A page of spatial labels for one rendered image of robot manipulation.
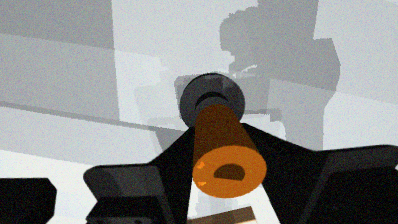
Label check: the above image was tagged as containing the orange knob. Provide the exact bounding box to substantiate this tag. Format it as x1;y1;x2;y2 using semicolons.
192;104;267;199

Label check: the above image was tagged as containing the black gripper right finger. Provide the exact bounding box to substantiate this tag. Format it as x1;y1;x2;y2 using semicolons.
241;123;398;224

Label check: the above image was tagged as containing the dark grey round pedestal with shaft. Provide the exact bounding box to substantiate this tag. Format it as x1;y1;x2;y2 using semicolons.
179;73;245;128

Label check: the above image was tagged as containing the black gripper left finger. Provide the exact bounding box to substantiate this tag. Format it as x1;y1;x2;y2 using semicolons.
83;127;195;224

